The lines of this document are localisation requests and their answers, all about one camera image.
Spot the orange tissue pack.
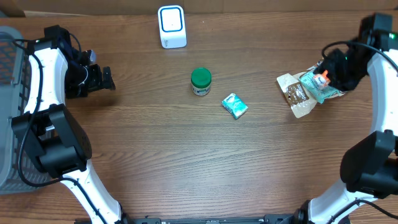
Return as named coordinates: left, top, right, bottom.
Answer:
left=312, top=70, right=330, bottom=90

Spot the teal wet wipes pack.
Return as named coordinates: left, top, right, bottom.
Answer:
left=298, top=69, right=343, bottom=104

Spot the clear beige snack bag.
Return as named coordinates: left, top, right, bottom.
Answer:
left=275, top=63, right=346, bottom=119

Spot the green lid white jar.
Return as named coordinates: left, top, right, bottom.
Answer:
left=191, top=67, right=212, bottom=96

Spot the teal tissue pack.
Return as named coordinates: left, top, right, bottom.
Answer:
left=221, top=93, right=248, bottom=119

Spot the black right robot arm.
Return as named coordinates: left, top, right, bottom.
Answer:
left=283, top=13, right=397, bottom=223

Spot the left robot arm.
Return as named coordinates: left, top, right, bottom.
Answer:
left=11, top=25, right=128, bottom=223

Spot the grey plastic mesh basket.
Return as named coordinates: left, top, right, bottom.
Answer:
left=1, top=26, right=36, bottom=195

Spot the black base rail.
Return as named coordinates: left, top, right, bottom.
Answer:
left=119, top=214, right=294, bottom=224

